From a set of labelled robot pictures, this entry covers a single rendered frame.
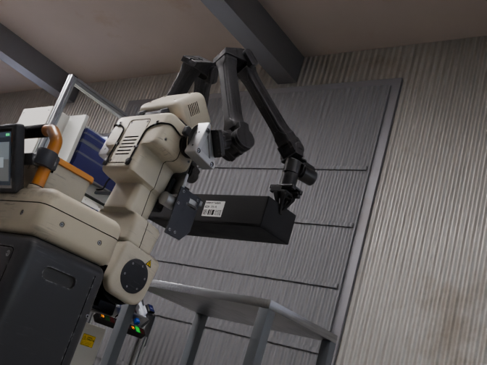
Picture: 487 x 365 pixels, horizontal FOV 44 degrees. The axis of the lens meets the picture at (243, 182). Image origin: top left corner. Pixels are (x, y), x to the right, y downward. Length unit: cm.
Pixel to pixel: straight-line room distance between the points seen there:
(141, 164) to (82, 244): 45
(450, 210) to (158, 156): 262
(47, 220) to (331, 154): 343
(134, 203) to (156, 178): 11
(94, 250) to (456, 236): 291
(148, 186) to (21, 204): 50
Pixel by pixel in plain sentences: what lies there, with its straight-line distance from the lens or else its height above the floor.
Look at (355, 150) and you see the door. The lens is 460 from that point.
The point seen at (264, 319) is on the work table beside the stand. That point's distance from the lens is 196.
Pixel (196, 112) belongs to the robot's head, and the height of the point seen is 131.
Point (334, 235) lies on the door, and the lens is 435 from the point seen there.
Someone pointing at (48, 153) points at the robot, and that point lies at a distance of 159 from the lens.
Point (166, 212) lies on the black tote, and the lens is 232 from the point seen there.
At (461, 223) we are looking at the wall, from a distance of 411.
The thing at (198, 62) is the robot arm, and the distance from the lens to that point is 226.
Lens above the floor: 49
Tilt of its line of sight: 19 degrees up
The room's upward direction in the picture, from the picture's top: 18 degrees clockwise
